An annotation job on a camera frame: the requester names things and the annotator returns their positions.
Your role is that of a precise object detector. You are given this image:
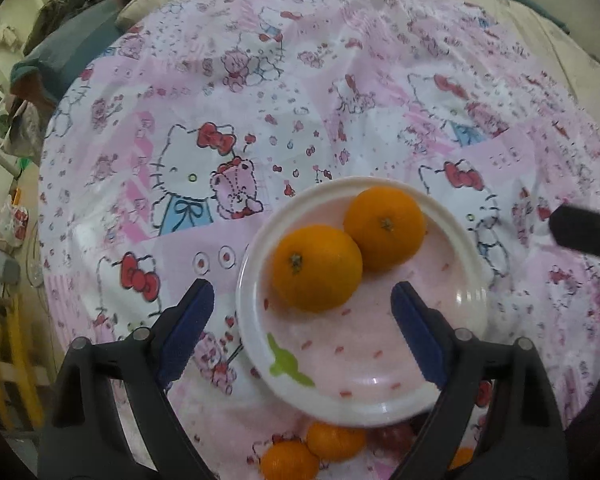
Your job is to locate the white plastic bag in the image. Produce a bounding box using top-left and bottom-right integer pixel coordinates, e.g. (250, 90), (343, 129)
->
(0, 199), (31, 247)

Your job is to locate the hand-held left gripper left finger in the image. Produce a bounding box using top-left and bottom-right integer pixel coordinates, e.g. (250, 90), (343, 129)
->
(37, 278), (216, 480)

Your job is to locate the small tangerine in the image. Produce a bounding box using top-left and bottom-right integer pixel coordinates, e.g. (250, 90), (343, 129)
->
(447, 447), (476, 471)
(259, 440), (321, 480)
(307, 422), (368, 463)

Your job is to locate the yellow rack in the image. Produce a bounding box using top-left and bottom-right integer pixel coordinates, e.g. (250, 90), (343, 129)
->
(0, 287), (46, 433)

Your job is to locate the large orange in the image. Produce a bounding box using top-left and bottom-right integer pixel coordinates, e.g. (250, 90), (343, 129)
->
(271, 224), (364, 313)
(343, 186), (427, 273)

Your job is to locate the hanging brown cloth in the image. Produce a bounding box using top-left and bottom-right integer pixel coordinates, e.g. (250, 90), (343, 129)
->
(1, 96), (57, 157)

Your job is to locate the pink cartoon printed blanket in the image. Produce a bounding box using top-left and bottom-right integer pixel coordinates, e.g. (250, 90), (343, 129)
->
(37, 0), (600, 480)

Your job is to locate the red tomato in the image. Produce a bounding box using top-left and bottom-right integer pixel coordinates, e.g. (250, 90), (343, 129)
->
(369, 422), (416, 454)

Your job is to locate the white plate with pink print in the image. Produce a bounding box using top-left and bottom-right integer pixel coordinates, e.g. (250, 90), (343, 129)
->
(235, 176), (489, 428)

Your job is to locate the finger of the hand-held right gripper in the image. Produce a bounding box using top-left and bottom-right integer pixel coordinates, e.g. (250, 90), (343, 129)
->
(549, 203), (600, 264)

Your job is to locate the dark clothing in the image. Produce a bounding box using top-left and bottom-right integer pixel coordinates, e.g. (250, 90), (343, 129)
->
(562, 367), (600, 480)

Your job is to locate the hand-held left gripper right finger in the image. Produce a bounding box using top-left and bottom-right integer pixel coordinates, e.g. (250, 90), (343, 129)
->
(390, 281), (568, 480)

